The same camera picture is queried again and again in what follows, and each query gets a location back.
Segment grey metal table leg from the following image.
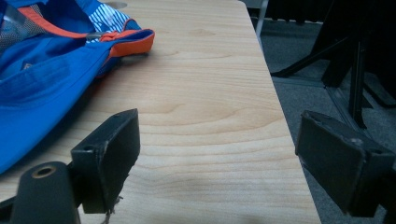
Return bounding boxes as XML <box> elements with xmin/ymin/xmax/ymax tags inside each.
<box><xmin>254</xmin><ymin>0</ymin><xmax>270</xmax><ymax>48</ymax></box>

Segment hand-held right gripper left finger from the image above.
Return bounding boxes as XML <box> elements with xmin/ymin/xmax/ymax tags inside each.
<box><xmin>70</xmin><ymin>108</ymin><xmax>141</xmax><ymax>215</ymax></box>

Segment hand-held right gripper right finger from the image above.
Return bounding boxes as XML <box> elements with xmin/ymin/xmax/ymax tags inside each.
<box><xmin>294</xmin><ymin>109</ymin><xmax>396</xmax><ymax>218</ymax></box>

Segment black metal stand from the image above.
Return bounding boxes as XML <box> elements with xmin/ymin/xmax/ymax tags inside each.
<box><xmin>270</xmin><ymin>0</ymin><xmax>396</xmax><ymax>130</ymax></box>

